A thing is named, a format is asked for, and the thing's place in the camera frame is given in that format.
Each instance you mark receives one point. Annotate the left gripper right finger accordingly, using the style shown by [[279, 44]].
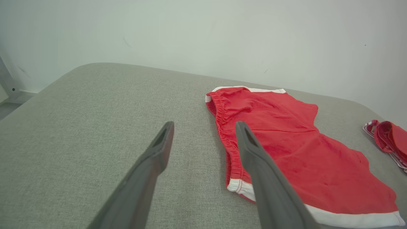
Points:
[[273, 194]]

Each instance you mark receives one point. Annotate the red jersey shirt white sleeves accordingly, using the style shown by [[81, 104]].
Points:
[[392, 140]]

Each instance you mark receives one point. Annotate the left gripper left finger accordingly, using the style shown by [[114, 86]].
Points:
[[140, 184]]

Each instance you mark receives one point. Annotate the red shorts white trim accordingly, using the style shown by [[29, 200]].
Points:
[[302, 149]]

